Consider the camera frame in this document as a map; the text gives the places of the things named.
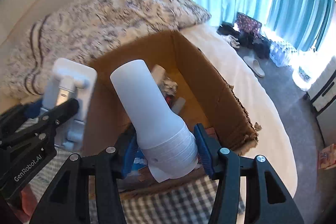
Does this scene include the orange box on floor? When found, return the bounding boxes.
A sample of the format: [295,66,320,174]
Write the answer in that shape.
[317,144,336,170]

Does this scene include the white slipper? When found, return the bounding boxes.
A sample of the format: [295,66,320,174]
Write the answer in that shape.
[243,56,265,78]

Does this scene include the white cabinet with black trim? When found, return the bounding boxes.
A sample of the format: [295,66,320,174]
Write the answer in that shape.
[307,56,336,146]

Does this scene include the checkered gingham cloth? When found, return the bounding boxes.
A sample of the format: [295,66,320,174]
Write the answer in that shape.
[26,147,246,224]

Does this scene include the floral beige duvet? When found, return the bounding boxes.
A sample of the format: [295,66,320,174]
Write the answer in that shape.
[1,0,211,100]

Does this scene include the pile of dark clothes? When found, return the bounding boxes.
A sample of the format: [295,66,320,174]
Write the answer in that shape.
[217,22,270,59]

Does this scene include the dark patterned bag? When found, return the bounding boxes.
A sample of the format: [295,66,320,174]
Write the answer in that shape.
[235,12,262,36]

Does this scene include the white plastic bottle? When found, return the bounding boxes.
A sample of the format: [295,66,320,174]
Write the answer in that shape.
[110,60,198,182]

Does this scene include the brown cardboard box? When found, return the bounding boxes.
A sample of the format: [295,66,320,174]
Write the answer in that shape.
[82,31,257,156]

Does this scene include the white phone holder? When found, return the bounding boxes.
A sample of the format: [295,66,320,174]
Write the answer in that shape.
[40,58,97,152]

